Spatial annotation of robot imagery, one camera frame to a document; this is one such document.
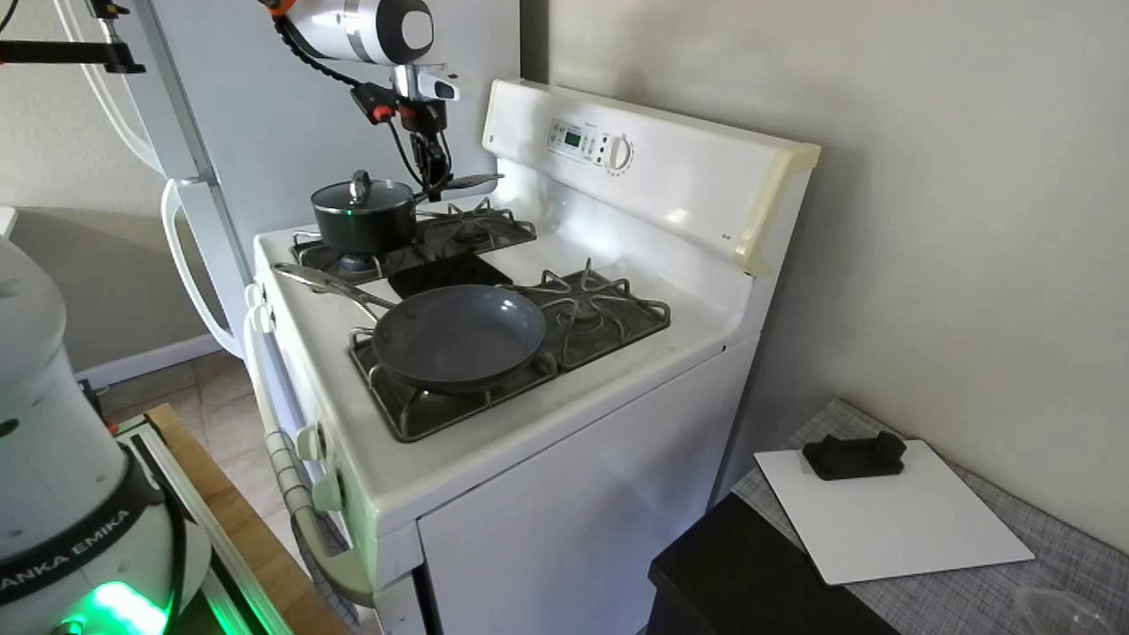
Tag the white gas stove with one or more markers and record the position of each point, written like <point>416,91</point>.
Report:
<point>613,470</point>

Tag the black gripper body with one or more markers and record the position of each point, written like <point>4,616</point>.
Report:
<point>428,129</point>

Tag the white flat board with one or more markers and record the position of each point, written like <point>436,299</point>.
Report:
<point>894,515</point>

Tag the black burner grate under pan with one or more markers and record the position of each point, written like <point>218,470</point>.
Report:
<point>603,318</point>

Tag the black box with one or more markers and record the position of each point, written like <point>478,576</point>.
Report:
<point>752,576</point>

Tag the clear glass pot lid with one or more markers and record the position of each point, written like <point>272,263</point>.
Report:
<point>362,196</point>

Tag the grey table mat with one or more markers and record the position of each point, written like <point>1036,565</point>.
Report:
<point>1060,552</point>

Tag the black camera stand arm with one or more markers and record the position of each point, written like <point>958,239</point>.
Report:
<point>71,52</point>

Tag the wrist camera with red mark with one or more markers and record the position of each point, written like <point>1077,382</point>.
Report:
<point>379,104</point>

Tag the small black block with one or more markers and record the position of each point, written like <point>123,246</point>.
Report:
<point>856,457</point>

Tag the black frying pan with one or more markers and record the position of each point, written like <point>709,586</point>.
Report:
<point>465,337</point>

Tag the wooden board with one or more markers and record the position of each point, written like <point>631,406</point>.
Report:
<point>249,531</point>

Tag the clear glass bowl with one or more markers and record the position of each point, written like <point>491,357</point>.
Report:
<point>1065,612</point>

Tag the aluminium rail frame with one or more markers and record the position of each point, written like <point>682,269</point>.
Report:
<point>205,515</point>

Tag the white refrigerator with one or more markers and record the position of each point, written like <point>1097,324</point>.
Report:
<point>233,141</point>

